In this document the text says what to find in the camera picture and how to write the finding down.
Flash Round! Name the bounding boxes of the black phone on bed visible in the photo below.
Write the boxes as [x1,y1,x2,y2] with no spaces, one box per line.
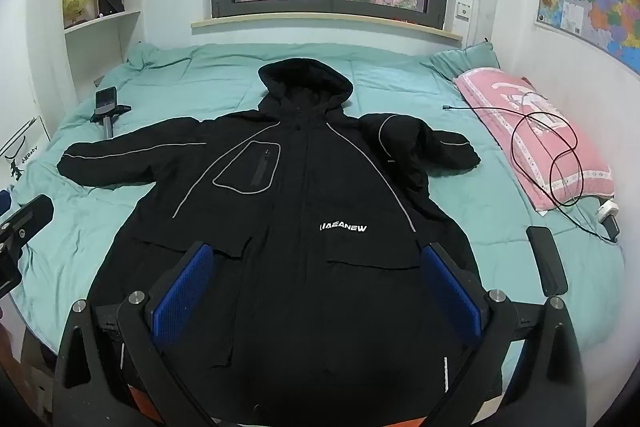
[526,226,569,297]

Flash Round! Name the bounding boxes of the teal pillow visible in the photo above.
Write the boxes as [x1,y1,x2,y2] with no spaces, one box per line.
[417,43,501,82]

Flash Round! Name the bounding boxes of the white printed board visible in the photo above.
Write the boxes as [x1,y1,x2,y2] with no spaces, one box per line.
[0,99,51,188]

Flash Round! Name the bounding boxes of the white bookshelf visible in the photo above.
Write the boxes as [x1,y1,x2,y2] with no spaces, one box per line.
[62,0,146,102]

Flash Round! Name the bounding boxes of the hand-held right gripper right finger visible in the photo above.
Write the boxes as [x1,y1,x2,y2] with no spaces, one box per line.
[421,242,588,427]

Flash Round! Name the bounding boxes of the black hooded jacket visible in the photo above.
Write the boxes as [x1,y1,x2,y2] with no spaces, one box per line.
[56,59,503,420]

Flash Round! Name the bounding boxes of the black cable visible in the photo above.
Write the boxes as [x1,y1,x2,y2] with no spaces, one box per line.
[441,104,608,240]

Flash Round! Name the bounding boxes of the teal bed blanket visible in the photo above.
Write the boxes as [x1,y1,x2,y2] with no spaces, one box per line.
[10,42,626,358]

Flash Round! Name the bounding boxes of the black smartphone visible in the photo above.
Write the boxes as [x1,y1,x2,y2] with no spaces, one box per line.
[95,87,119,116]

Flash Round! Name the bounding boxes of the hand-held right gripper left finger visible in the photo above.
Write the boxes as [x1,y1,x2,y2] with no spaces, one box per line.
[51,242,221,427]

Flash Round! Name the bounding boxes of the pink pillow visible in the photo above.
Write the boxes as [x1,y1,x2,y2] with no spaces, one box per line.
[452,67,613,212]

